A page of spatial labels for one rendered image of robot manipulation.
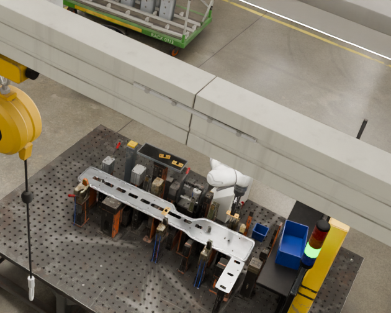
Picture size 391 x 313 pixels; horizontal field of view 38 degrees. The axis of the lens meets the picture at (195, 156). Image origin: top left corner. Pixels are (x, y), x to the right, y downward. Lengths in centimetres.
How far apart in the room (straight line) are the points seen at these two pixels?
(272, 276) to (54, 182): 190
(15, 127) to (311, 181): 67
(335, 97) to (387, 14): 619
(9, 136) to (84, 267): 282
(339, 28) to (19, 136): 89
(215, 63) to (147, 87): 680
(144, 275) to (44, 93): 333
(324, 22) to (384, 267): 427
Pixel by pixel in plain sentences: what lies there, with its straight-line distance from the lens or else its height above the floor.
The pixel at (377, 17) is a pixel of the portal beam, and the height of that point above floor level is 332.
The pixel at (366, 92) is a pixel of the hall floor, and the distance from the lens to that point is 810.
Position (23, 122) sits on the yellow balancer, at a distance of 130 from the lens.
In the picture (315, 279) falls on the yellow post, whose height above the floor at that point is 159.
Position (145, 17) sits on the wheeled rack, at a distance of 800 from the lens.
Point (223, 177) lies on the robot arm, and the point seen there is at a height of 164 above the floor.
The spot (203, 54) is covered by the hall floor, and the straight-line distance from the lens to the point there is 791.
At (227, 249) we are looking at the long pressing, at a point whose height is 100.
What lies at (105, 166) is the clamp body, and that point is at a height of 103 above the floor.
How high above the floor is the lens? 391
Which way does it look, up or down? 40 degrees down
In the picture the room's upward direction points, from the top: 12 degrees clockwise
